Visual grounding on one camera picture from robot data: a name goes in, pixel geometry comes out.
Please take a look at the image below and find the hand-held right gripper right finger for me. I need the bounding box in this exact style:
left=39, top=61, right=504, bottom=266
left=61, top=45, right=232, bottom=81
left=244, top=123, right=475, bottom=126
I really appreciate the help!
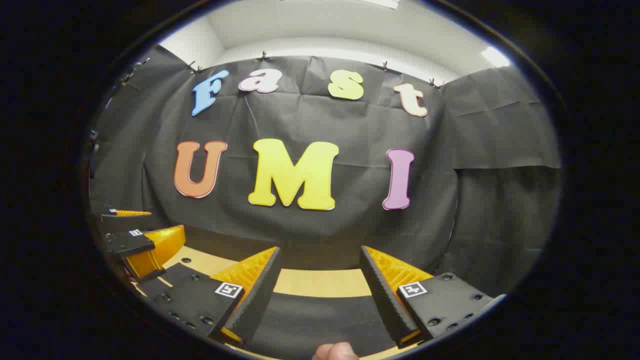
left=359, top=245, right=497, bottom=350

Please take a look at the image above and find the black backdrop cloth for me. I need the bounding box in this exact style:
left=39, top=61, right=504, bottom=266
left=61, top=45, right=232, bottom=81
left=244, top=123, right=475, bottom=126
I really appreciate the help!
left=89, top=44, right=562, bottom=296

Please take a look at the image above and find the white ceiling light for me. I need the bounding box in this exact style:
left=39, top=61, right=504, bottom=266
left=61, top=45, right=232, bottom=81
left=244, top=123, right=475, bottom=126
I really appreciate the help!
left=481, top=46, right=512, bottom=68

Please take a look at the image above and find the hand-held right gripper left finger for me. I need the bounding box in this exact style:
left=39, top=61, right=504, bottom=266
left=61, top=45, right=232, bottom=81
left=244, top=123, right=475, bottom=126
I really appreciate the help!
left=150, top=246, right=284, bottom=348

